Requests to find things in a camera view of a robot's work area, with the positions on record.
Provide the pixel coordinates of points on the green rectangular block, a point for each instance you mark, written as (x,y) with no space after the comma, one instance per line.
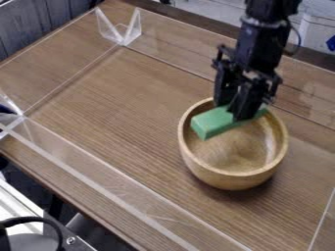
(217,121)

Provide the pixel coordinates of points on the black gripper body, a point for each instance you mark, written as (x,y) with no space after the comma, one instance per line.
(258,52)

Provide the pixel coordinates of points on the grey metal bracket with screw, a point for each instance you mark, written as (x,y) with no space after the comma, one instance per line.
(72,241)

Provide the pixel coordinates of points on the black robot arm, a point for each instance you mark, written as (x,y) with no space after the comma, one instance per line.
(270,11)

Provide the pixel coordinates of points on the clear acrylic front wall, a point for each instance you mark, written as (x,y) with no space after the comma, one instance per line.
(131,190)

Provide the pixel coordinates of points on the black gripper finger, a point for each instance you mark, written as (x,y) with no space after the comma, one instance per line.
(249,99)
(225,85)

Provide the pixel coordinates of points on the white container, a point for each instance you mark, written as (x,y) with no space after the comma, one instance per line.
(317,30)

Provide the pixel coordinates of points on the brown wooden bowl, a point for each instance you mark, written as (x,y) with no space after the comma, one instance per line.
(239,158)

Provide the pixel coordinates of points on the clear acrylic corner bracket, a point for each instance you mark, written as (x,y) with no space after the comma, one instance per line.
(121,34)

